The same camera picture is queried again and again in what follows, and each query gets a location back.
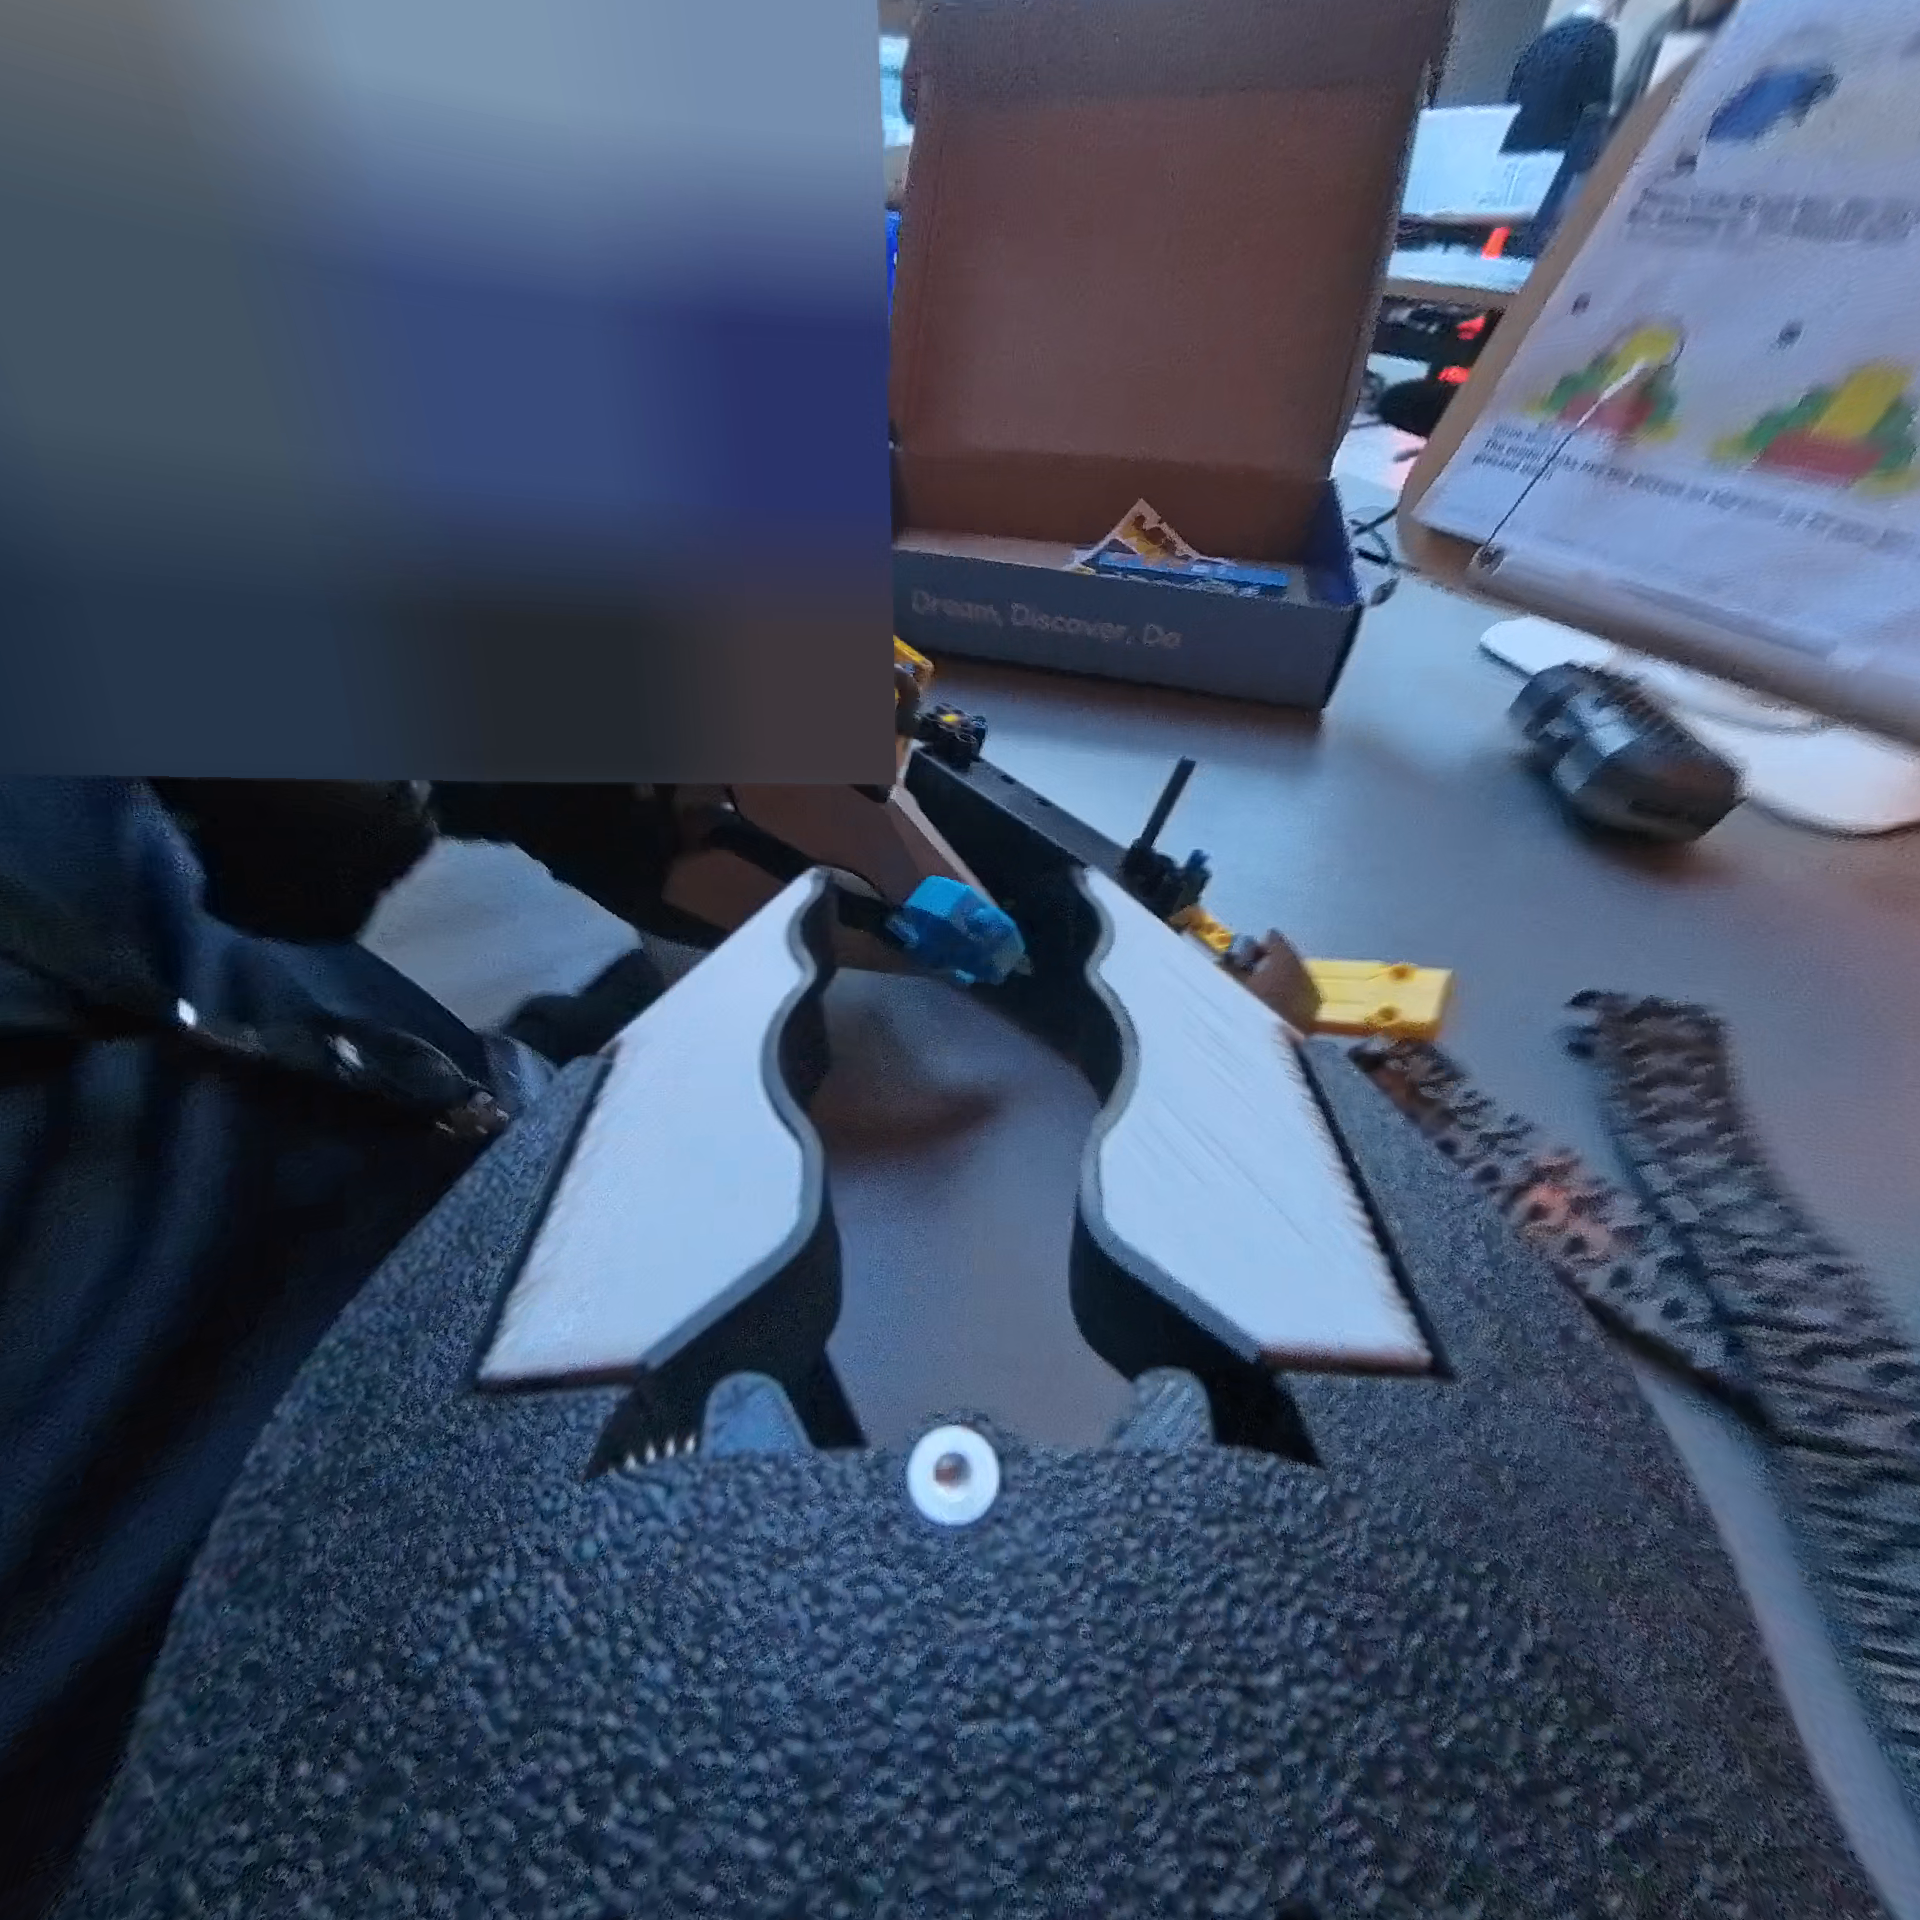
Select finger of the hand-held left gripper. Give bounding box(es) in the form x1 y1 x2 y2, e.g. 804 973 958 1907
735 780 990 939

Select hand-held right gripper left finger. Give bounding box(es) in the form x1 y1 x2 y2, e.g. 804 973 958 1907
473 867 845 1386

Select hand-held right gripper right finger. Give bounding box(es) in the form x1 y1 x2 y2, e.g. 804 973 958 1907
1071 871 1440 1376

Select blue plastic tool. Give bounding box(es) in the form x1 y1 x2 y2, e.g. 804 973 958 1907
887 872 1033 990

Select black toy battery box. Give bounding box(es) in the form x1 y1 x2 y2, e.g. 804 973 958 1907
900 743 1216 963

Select yellow beam grey panel assembly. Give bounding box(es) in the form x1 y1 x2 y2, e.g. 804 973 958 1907
1177 901 1326 1038

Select black toy axle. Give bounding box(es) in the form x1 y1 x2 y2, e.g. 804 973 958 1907
1135 756 1202 887

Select black toy track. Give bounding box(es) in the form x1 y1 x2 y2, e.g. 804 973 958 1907
1559 987 1920 1765
1345 1031 1777 1426

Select grey desk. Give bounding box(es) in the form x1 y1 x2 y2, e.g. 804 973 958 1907
809 563 1920 1800

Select printed booklets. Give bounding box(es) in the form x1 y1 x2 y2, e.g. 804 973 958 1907
1070 499 1295 602

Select person's dark clothing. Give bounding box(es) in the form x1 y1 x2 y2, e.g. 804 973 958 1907
0 780 669 1877

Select grey toy motor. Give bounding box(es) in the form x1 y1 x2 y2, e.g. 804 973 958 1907
1504 661 1748 838

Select blue cardboard box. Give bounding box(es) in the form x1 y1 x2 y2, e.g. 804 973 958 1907
885 0 1461 711

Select instruction sheet stand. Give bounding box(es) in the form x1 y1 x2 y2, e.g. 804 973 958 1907
1408 0 1920 683

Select black lanyard clip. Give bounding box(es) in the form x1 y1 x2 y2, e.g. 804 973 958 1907
0 901 519 1149

